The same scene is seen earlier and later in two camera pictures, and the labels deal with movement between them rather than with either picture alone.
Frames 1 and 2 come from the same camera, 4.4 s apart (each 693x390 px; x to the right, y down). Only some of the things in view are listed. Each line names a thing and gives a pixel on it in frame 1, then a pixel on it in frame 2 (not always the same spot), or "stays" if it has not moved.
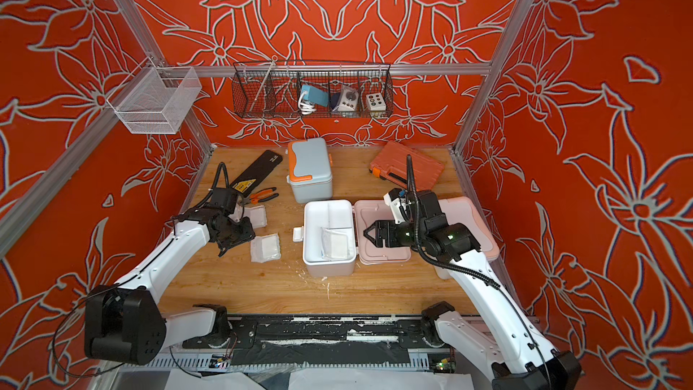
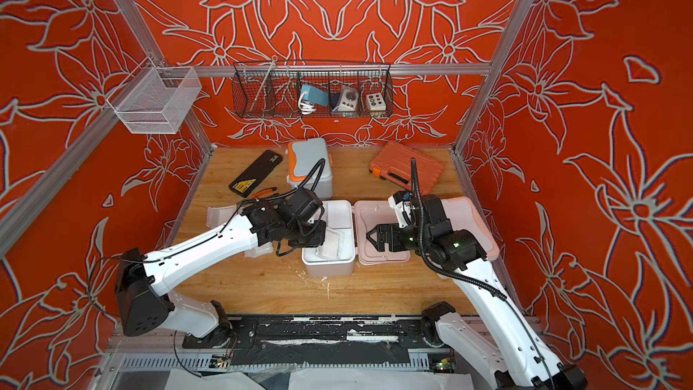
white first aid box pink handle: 462,210 stays
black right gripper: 389,226 stays
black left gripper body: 237,232 -> 308,235
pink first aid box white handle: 333,236 stays
